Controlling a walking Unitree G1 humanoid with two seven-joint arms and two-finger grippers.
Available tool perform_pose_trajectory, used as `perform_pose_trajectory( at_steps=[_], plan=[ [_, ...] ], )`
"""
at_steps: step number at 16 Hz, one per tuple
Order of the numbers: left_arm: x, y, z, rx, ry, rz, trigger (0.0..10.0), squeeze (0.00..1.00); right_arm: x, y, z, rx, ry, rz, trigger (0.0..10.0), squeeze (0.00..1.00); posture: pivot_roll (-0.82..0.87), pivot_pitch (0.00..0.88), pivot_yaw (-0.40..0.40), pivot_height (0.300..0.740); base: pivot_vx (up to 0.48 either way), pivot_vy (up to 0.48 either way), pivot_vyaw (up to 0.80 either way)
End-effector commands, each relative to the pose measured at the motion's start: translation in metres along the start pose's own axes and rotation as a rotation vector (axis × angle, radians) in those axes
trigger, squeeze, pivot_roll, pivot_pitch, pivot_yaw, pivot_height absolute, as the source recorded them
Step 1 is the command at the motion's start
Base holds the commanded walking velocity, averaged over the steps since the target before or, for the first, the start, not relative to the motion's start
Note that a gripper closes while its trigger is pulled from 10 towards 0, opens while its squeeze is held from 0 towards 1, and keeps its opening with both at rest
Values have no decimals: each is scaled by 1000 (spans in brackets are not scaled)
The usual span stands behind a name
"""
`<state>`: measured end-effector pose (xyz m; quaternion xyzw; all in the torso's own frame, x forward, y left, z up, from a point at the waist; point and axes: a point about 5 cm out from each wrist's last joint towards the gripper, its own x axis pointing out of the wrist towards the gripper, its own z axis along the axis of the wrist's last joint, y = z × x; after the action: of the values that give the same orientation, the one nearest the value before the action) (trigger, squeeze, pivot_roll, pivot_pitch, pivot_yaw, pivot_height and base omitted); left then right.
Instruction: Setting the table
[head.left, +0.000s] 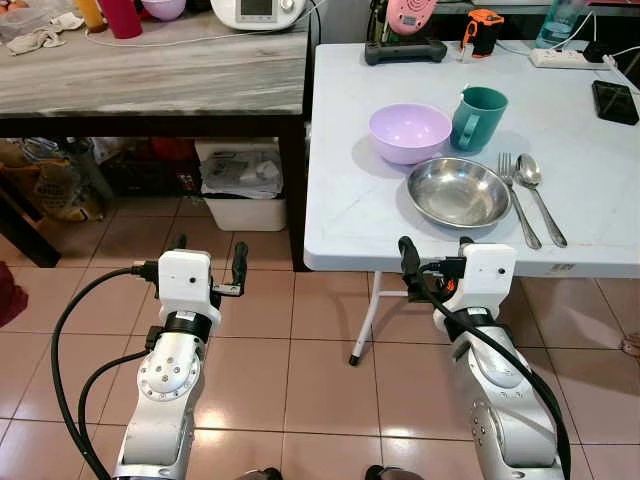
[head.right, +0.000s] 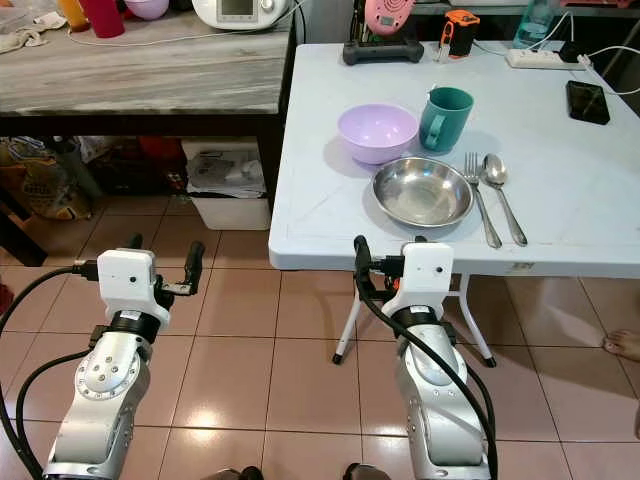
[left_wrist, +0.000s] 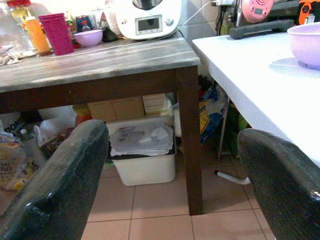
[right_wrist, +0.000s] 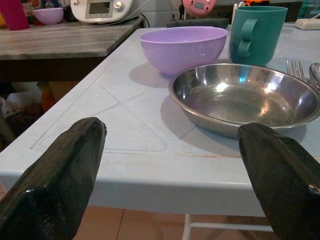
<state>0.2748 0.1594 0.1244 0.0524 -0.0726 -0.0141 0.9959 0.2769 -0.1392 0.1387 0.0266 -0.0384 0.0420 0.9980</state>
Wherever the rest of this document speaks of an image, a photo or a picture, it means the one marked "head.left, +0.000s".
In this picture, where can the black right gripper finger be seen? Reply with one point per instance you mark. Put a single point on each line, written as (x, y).
(466, 241)
(409, 262)

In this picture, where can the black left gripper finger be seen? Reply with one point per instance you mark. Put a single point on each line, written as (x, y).
(240, 262)
(180, 243)

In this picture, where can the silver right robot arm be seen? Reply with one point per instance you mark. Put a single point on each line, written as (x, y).
(505, 400)

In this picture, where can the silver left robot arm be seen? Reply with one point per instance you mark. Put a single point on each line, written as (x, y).
(165, 380)

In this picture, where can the stainless steel dish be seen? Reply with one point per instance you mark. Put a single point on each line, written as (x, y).
(460, 195)

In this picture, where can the white storage bin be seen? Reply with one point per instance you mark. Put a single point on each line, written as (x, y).
(243, 205)

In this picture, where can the steel fork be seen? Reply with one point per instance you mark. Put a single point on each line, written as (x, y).
(519, 205)

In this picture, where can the steel spoon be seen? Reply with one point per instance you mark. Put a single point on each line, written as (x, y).
(529, 172)

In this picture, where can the lilac plastic bowl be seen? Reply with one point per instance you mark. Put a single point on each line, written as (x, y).
(410, 135)

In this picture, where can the teal plastic cup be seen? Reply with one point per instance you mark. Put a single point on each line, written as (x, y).
(485, 122)

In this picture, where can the white folding table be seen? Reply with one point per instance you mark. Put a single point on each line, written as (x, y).
(580, 180)

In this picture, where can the brown plastic bags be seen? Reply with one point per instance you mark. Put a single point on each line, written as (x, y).
(50, 185)

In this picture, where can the dark table with marble top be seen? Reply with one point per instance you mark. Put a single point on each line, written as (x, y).
(150, 75)

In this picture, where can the red object on floor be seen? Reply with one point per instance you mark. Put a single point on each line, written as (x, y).
(10, 295)

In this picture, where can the person's bare foot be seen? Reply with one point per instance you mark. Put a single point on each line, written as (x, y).
(631, 347)

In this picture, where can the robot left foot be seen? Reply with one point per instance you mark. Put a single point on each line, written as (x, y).
(258, 474)

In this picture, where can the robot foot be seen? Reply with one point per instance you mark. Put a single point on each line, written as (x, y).
(258, 474)
(388, 473)

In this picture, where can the black device base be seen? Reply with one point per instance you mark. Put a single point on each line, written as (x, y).
(405, 53)

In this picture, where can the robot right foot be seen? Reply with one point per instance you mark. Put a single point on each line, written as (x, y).
(388, 473)

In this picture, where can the black smartphone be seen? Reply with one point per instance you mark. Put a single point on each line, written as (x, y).
(615, 102)

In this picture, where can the white power strip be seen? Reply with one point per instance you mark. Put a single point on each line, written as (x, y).
(562, 58)

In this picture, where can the orange and black tool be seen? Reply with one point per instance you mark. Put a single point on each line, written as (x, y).
(485, 35)

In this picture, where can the red plastic cup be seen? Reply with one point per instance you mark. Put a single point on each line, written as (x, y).
(121, 18)

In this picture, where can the pink round device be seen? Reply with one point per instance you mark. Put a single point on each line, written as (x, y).
(409, 15)

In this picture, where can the small purple bowl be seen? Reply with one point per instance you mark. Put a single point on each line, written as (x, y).
(164, 8)

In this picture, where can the blue water bottle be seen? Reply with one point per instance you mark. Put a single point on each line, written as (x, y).
(560, 25)

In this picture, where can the white kitchen appliance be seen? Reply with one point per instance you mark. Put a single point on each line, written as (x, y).
(262, 12)

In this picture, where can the orange plastic cup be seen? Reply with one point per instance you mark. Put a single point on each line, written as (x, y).
(90, 12)

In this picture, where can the crumpled white cloth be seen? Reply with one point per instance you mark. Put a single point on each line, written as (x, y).
(40, 38)

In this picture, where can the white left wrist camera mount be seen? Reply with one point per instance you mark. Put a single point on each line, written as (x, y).
(184, 282)

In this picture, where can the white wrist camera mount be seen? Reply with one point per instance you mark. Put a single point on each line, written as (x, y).
(488, 275)
(184, 282)

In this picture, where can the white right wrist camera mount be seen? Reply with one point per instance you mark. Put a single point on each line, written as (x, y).
(488, 275)

